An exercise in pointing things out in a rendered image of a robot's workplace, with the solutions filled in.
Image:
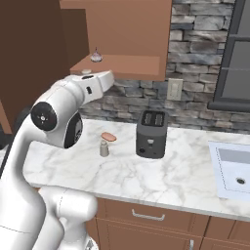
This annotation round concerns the dark grey toaster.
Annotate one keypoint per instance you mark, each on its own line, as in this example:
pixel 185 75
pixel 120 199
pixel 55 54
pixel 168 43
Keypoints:
pixel 152 136

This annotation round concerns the white purple garlic bulb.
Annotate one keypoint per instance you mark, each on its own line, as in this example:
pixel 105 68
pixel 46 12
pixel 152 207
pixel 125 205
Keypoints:
pixel 96 57

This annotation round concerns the small white round object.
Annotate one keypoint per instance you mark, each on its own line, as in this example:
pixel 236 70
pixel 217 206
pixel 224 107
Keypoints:
pixel 86 71

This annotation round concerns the dark brown cabinet door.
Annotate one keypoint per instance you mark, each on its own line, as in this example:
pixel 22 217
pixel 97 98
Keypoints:
pixel 32 49

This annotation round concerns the dark framed window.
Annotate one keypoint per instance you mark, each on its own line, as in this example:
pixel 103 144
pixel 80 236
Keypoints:
pixel 232 55

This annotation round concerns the grey shaker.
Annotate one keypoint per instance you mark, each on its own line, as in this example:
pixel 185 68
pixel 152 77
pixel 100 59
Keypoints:
pixel 104 149

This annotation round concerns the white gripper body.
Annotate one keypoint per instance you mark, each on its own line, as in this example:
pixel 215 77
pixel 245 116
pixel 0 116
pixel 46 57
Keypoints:
pixel 104 81

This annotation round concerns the white sink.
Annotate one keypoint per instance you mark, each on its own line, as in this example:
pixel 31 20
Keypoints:
pixel 232 169

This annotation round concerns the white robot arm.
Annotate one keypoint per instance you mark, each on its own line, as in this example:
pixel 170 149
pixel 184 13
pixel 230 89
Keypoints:
pixel 22 182

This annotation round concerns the brown open wall cabinet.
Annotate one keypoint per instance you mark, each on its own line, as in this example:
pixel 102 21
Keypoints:
pixel 130 39

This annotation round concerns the salmon pink oval food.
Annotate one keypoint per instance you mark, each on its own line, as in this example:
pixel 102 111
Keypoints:
pixel 108 137

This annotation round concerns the brown narrow drawer front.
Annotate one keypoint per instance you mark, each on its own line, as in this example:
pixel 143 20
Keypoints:
pixel 241 231

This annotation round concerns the brown cupboard door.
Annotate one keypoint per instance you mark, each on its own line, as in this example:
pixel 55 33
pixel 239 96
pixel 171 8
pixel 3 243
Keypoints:
pixel 143 239

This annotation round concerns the beige wall outlet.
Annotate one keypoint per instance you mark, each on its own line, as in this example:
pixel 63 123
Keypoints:
pixel 174 89

